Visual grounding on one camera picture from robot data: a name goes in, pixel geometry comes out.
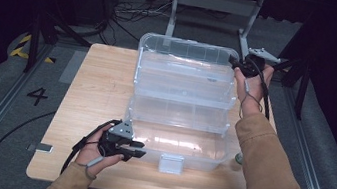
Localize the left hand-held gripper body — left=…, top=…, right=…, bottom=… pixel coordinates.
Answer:
left=96, top=115, right=137, bottom=163

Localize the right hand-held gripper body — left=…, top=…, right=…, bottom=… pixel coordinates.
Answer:
left=238, top=44, right=282, bottom=82

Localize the clear plastic storage box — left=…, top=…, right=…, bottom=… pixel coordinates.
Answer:
left=116, top=29, right=245, bottom=184

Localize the person's right hand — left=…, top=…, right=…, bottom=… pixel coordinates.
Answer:
left=227, top=60, right=276, bottom=121

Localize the person's left hand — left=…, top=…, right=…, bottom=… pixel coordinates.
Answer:
left=71, top=120, right=129, bottom=183

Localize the black tripod stand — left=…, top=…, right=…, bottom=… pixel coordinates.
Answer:
left=22, top=3, right=97, bottom=83
left=267, top=46, right=315, bottom=123

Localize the grey metal stand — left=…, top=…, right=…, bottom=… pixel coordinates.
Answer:
left=163, top=0, right=265, bottom=60

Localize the silver tape piece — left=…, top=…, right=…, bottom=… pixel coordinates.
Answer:
left=25, top=140, right=55, bottom=156

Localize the yellow and black floor tape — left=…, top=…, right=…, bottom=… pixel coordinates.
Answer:
left=9, top=31, right=61, bottom=65

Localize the thin grey lanyard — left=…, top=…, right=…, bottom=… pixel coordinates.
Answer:
left=74, top=151, right=106, bottom=182
left=237, top=77, right=268, bottom=122

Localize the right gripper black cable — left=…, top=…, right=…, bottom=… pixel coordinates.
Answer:
left=243, top=57, right=279, bottom=122

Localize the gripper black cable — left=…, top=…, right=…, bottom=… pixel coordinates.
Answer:
left=59, top=111, right=123, bottom=183
left=243, top=57, right=279, bottom=122

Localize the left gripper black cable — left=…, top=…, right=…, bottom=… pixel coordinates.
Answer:
left=59, top=111, right=123, bottom=183

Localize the black floor cable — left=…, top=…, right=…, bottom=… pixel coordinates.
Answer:
left=0, top=103, right=58, bottom=189

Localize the bundle of floor cables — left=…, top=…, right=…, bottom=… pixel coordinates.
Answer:
left=111, top=0, right=175, bottom=30

